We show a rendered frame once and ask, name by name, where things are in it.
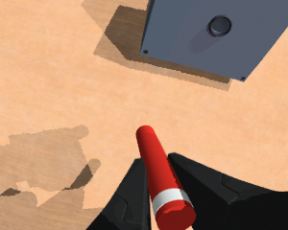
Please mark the grey sloped panel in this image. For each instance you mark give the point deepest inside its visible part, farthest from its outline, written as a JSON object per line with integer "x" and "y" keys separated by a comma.
{"x": 224, "y": 37}

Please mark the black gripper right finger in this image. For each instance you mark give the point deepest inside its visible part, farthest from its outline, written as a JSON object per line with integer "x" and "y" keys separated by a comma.
{"x": 223, "y": 202}

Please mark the red peg with white band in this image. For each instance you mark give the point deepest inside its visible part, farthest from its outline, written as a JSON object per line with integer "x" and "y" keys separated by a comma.
{"x": 171, "y": 205}

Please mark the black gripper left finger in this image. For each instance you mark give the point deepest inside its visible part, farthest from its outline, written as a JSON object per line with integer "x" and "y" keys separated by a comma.
{"x": 129, "y": 207}

